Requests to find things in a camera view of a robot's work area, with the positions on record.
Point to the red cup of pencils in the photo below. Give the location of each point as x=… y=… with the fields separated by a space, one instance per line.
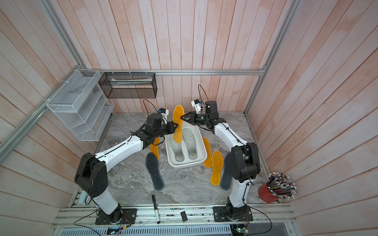
x=278 y=187

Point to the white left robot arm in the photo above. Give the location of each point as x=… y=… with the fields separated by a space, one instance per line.
x=92 y=171

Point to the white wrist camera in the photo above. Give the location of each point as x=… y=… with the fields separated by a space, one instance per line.
x=198 y=106
x=164 y=112

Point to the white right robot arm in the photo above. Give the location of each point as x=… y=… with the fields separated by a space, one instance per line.
x=244 y=160

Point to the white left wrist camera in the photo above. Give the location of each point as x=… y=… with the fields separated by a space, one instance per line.
x=164 y=112

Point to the yellow fuzzy insole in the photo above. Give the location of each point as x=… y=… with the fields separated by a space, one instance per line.
x=177 y=114
x=154 y=147
x=217 y=165
x=208 y=162

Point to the white textured insole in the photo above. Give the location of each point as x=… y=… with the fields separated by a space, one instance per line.
x=189 y=140
x=177 y=149

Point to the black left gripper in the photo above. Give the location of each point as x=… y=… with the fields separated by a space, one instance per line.
x=170 y=124

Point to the white plastic storage box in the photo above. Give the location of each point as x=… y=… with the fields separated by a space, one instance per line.
x=200 y=149

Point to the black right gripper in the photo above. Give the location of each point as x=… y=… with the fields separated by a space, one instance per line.
x=193 y=117

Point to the black wire mesh basket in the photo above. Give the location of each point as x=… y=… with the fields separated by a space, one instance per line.
x=129 y=85

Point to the white wire mesh shelf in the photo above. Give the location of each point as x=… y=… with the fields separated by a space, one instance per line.
x=84 y=111

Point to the small black block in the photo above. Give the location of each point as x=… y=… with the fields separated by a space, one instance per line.
x=184 y=216

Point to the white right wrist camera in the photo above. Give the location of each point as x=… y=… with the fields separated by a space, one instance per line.
x=198 y=106

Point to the dark grey insole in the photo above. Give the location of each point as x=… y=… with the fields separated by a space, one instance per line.
x=226 y=178
x=152 y=167

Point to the black marker pen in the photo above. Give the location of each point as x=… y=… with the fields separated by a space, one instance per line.
x=156 y=209

